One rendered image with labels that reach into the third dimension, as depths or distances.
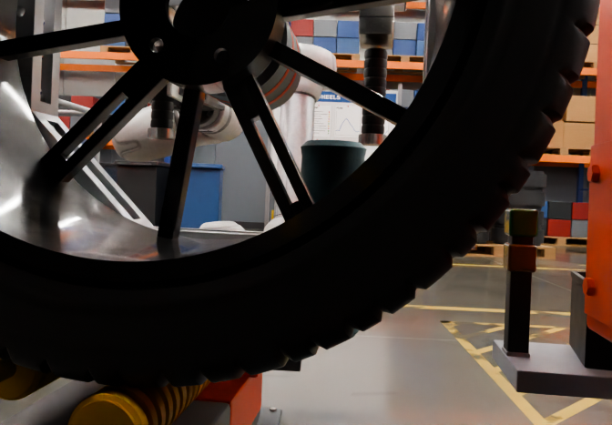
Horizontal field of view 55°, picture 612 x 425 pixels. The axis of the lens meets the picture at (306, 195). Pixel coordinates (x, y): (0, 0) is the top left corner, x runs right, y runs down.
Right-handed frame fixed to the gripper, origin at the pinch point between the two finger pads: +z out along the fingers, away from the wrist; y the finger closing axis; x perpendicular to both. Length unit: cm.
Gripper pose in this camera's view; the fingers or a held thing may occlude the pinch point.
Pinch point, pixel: (164, 89)
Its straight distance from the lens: 100.2
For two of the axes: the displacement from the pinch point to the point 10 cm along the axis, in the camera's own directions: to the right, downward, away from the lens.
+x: 0.4, -10.0, 0.0
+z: -1.3, 0.0, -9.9
